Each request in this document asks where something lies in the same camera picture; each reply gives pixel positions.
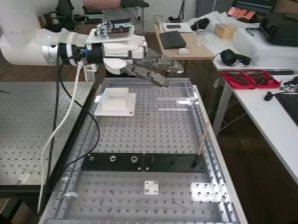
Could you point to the black plate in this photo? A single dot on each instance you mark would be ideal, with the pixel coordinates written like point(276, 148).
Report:
point(174, 163)

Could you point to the wooden desk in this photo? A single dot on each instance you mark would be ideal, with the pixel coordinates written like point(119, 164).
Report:
point(198, 50)

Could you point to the small white square plate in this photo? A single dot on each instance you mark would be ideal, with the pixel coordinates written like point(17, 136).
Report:
point(151, 187)

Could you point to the black keyboard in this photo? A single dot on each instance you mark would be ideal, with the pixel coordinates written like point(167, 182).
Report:
point(172, 40)
point(289, 105)

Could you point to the red tray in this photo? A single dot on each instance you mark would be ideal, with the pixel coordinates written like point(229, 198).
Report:
point(240, 80)
point(265, 78)

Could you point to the white desk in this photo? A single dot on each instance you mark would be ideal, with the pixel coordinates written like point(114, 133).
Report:
point(267, 56)
point(271, 133)

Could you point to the small black object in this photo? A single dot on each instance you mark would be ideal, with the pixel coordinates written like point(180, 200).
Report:
point(269, 96)

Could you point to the black headphones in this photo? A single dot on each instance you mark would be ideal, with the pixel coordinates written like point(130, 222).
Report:
point(232, 57)

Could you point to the small metal nut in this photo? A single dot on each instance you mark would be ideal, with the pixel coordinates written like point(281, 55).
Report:
point(114, 160)
point(134, 159)

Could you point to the small wooden box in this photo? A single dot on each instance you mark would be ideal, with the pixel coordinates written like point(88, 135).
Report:
point(225, 31)

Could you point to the white computer mouse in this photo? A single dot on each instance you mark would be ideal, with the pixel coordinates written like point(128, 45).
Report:
point(184, 51)

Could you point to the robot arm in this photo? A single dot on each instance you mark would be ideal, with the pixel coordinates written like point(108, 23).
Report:
point(27, 46)

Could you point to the thin stick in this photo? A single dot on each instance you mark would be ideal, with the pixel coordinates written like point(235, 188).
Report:
point(201, 140)

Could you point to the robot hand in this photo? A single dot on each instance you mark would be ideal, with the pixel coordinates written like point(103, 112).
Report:
point(120, 50)

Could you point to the black case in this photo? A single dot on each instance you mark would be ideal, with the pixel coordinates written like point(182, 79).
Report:
point(280, 30)

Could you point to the small white box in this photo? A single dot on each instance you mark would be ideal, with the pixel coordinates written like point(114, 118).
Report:
point(115, 101)

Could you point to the clear box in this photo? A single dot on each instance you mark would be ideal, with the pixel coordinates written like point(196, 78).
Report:
point(151, 133)

